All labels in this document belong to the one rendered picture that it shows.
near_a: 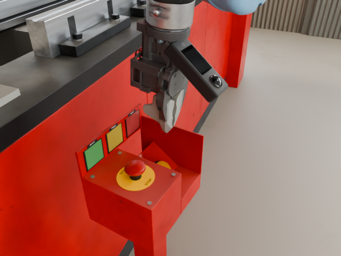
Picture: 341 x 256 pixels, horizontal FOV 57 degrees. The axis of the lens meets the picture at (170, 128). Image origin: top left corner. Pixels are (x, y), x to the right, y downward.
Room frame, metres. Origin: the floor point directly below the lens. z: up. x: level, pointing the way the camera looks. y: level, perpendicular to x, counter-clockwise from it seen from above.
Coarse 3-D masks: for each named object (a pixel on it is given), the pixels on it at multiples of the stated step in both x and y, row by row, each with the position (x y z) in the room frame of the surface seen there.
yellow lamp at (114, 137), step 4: (120, 124) 0.53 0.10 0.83; (116, 128) 0.52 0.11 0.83; (120, 128) 0.53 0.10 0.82; (112, 132) 0.51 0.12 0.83; (116, 132) 0.52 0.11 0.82; (120, 132) 0.53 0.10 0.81; (108, 136) 0.50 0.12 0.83; (112, 136) 0.51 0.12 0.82; (116, 136) 0.52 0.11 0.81; (120, 136) 0.53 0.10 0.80; (108, 140) 0.50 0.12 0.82; (112, 140) 0.51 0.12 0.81; (116, 140) 0.52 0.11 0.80; (120, 140) 0.53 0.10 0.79; (108, 144) 0.50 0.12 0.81; (112, 144) 0.51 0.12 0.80; (116, 144) 0.52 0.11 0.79; (112, 148) 0.51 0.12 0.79
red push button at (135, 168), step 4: (132, 160) 0.45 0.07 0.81; (136, 160) 0.45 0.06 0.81; (128, 164) 0.44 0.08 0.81; (132, 164) 0.44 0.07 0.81; (136, 164) 0.44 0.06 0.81; (140, 164) 0.44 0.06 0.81; (144, 164) 0.44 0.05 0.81; (124, 168) 0.43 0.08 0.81; (128, 168) 0.43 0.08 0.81; (132, 168) 0.43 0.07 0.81; (136, 168) 0.43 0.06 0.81; (140, 168) 0.43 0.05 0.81; (144, 168) 0.43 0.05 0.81; (128, 172) 0.42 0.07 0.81; (132, 172) 0.42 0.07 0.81; (136, 172) 0.42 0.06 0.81; (140, 172) 0.42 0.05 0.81; (132, 176) 0.42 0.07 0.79; (136, 176) 0.42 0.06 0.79; (140, 176) 0.43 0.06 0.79
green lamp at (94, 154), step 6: (96, 144) 0.47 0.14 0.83; (90, 150) 0.46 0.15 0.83; (96, 150) 0.47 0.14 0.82; (102, 150) 0.48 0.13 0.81; (90, 156) 0.45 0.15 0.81; (96, 156) 0.47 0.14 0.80; (102, 156) 0.48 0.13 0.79; (90, 162) 0.45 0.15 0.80; (96, 162) 0.46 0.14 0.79; (90, 168) 0.45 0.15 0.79
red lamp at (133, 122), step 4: (136, 112) 0.58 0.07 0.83; (132, 116) 0.57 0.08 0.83; (136, 116) 0.58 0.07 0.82; (128, 120) 0.56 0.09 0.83; (132, 120) 0.57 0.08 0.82; (136, 120) 0.58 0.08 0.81; (128, 124) 0.56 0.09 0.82; (132, 124) 0.57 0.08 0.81; (136, 124) 0.58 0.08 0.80; (128, 128) 0.56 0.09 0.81; (132, 128) 0.57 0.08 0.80; (136, 128) 0.58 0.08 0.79; (128, 132) 0.55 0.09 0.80; (132, 132) 0.57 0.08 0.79
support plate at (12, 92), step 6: (0, 84) 0.38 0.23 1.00; (0, 90) 0.36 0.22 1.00; (6, 90) 0.36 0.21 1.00; (12, 90) 0.36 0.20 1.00; (18, 90) 0.37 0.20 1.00; (0, 96) 0.35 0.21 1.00; (6, 96) 0.35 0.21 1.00; (12, 96) 0.36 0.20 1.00; (0, 102) 0.34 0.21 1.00; (6, 102) 0.35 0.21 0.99
